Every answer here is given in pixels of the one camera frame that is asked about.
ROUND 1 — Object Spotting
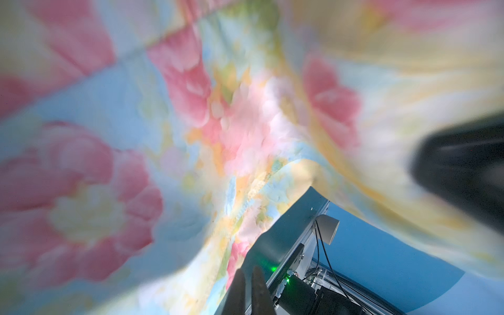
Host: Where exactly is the aluminium rail base frame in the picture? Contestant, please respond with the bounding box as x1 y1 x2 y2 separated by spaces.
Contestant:
214 196 406 315

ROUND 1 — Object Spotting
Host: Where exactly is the pastel floral skirt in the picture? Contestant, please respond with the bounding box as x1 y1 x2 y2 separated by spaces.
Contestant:
1 1 503 314

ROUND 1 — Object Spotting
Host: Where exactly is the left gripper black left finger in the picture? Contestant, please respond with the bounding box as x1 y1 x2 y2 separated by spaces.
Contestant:
221 269 245 315

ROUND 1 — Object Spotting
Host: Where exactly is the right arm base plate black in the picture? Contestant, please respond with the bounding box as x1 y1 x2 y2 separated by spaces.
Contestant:
278 276 364 315

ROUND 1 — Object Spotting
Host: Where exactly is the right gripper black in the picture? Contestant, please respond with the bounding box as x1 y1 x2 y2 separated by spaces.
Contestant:
410 114 503 234

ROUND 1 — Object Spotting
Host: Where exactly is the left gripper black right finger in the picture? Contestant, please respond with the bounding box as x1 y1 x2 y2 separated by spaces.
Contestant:
251 266 276 315

